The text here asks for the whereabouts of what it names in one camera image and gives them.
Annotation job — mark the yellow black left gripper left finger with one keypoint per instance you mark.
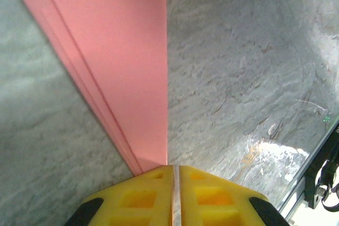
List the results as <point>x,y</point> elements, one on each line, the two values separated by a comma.
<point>132,204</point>

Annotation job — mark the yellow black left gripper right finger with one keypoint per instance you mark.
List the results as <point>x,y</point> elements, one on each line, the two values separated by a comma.
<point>219,204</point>

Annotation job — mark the pink paper sheet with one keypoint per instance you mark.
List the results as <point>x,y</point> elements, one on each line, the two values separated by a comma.
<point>119,38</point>

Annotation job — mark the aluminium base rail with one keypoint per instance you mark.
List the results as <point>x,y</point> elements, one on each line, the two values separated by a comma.
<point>296,197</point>

